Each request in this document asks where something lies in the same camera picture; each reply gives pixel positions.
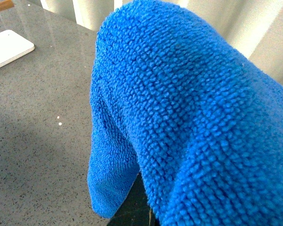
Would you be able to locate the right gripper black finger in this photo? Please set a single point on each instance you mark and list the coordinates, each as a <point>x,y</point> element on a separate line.
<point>135,211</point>

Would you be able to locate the blue microfiber cloth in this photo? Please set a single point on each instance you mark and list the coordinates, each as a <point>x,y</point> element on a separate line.
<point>172,100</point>

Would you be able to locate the white towel rack stand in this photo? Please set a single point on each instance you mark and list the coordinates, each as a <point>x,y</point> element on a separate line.
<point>13,46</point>

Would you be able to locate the far wooden rack rod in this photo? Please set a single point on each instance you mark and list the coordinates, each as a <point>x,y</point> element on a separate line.
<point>6,4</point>

